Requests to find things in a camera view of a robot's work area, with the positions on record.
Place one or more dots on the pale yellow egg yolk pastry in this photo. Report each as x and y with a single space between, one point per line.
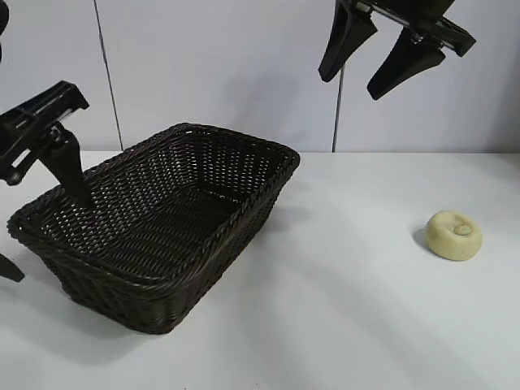
449 239

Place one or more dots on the dark brown wicker basket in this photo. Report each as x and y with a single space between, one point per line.
154 227

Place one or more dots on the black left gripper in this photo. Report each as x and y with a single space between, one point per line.
36 118

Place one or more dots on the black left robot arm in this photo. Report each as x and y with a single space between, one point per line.
2 24

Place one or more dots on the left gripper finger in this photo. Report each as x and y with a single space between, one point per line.
10 270

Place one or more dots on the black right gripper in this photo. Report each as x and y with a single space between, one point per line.
422 16

